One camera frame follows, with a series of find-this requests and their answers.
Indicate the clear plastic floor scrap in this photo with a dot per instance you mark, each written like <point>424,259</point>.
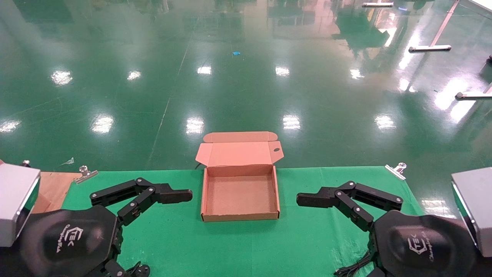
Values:
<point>69,161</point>

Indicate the open brown cardboard box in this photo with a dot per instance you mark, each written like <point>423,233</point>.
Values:
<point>240,196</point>

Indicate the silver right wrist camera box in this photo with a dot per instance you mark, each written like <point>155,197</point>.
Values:
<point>474,207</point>

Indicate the brown cardboard board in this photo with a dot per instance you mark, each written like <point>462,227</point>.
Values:
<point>54,188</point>

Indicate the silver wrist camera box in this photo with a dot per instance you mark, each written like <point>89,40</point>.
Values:
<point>15,200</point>
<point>474,207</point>

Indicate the silver binder clip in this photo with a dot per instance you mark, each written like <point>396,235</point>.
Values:
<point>396,171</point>
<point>85,175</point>

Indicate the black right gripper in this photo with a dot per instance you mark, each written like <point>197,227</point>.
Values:
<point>423,246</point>

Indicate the white metal stand leg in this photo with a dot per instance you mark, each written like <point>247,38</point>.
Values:
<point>472,95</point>
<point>430,48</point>

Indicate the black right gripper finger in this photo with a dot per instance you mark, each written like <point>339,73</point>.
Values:
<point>315,199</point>

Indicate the green table cloth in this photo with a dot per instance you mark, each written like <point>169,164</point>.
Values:
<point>246,246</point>

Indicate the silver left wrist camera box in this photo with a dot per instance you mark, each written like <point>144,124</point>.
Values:
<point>15,200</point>

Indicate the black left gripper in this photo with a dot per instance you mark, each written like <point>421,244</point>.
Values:
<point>69,238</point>

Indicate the white metal stand foot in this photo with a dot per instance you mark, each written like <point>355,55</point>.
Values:
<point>377,4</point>

